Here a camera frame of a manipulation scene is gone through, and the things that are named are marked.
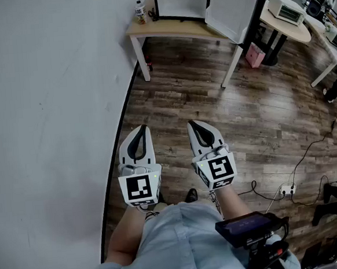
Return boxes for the thin black floor cable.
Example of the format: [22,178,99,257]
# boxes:
[283,93,337,186]

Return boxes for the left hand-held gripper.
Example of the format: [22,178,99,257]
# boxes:
[114,123,166,213]

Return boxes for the black mini fridge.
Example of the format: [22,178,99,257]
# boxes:
[153,0,270,51]

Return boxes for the white power strip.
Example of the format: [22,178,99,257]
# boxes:
[278,181,298,196]

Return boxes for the person's left forearm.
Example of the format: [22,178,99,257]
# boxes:
[100,204,151,267]

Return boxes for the pink paper bag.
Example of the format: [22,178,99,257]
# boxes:
[244,41,268,69]

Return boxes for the round wooden table black leg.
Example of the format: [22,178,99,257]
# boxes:
[258,0,314,67]

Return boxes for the black chair base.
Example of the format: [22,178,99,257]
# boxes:
[307,169,337,228]

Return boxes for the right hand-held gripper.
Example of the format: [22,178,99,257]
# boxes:
[186,117,239,193]

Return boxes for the black chest-mounted device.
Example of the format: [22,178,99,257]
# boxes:
[214,208,291,251]

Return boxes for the white toaster oven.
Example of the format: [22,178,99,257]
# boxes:
[266,0,309,30]

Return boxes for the person's right forearm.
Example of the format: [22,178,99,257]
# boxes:
[214,181,253,223]

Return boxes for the light wooden table white legs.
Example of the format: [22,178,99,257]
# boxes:
[123,0,248,97]

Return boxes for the black coiled power cable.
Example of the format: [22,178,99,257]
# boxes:
[146,6,160,23]

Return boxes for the person's light blue shirt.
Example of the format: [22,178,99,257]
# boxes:
[83,193,302,269]

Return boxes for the long white table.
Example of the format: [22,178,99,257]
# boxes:
[304,12,337,89]

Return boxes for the person's black shoe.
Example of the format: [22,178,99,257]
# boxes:
[183,187,199,203]

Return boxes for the clear drink bottle white label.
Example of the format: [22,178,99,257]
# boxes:
[133,0,148,25]

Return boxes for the black camera rig handle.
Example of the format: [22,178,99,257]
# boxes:
[246,236,293,269]

